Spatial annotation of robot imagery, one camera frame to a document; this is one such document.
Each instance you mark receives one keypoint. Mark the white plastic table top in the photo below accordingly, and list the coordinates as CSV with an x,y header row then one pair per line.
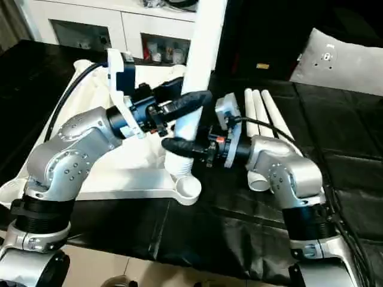
x,y
119,167

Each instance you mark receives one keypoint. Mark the white plastic table leg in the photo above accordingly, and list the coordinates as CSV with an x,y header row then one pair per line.
x,y
250,113
275,113
206,36
261,113

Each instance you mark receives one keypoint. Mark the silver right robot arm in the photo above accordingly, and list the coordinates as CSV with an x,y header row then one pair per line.
x,y
287,167

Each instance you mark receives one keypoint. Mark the black table mat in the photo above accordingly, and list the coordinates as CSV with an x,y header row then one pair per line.
x,y
239,224

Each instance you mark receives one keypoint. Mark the gold label sticker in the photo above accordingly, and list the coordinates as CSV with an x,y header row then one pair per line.
x,y
262,65

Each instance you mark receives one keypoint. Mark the grey round appliance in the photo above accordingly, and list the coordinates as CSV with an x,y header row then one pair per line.
x,y
182,2

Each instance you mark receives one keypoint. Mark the dark crumpled bag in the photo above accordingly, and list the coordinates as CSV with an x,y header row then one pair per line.
x,y
154,3

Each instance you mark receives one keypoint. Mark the black cabinet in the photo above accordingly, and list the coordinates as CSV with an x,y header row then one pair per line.
x,y
269,30

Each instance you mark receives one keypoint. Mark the white glass-door cabinet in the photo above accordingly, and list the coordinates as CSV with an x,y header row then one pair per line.
x,y
89,15

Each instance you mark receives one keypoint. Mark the grey cushion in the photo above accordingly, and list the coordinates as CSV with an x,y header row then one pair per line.
x,y
344,74

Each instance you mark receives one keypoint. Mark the dark left robot foot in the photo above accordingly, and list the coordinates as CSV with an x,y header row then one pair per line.
x,y
122,282

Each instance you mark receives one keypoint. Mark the grey curtain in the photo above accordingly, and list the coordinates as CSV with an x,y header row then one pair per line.
x,y
12,24

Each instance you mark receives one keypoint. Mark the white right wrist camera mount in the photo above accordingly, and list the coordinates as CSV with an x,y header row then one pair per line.
x,y
227,104

